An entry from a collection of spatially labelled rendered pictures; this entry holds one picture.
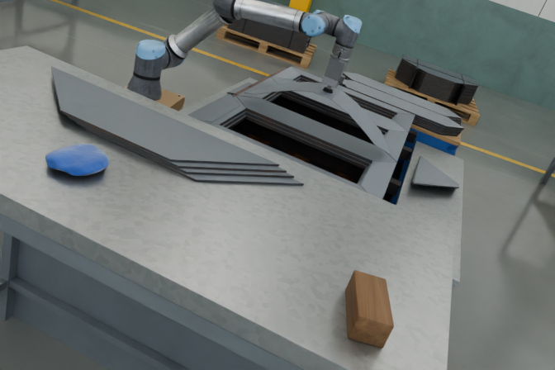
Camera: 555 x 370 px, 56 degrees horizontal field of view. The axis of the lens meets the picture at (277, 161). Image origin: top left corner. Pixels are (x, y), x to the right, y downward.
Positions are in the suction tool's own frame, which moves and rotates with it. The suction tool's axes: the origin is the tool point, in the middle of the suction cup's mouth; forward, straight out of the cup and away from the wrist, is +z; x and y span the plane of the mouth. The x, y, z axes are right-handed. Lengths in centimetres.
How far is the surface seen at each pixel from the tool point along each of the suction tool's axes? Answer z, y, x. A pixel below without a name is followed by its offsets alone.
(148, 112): -6, -93, 31
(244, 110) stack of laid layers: 16.2, -9.8, 28.8
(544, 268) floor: 100, 140, -168
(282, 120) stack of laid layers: 15.8, -5.1, 12.9
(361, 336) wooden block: -5, -137, -32
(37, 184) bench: -4, -133, 30
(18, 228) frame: 2, -139, 29
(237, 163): -6, -99, 4
